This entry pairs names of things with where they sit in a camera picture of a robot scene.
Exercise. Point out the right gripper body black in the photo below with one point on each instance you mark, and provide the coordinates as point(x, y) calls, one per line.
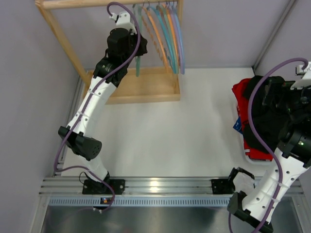
point(267, 90)

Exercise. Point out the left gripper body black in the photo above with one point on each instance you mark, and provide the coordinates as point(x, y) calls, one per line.
point(140, 45)

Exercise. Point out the black trousers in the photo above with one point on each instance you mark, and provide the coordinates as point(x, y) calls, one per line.
point(267, 122)

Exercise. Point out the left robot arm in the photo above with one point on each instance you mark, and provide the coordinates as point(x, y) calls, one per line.
point(123, 46)

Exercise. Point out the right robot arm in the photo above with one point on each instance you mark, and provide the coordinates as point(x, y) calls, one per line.
point(253, 202)

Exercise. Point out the wooden hanger rack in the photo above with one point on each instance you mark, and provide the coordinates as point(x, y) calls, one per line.
point(155, 84)

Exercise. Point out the lilac hanger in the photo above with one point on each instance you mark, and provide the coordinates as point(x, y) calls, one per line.
point(175, 27)

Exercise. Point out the light orange hanger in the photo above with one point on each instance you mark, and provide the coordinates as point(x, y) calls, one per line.
point(172, 32)

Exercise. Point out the blue hanger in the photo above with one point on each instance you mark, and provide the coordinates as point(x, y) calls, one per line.
point(180, 40)

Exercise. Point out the red cloth pile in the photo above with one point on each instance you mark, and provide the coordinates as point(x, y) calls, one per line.
point(242, 102)

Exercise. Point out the blue patterned cloth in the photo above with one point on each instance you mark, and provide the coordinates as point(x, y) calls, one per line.
point(238, 126)

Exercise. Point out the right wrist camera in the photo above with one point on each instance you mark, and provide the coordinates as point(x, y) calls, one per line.
point(305, 72)

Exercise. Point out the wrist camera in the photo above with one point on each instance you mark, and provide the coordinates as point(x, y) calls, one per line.
point(123, 20)
point(305, 72)

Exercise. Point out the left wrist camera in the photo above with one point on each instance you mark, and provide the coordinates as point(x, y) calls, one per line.
point(123, 20)

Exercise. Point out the aluminium mounting rail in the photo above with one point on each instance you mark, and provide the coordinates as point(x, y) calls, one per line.
point(138, 192)

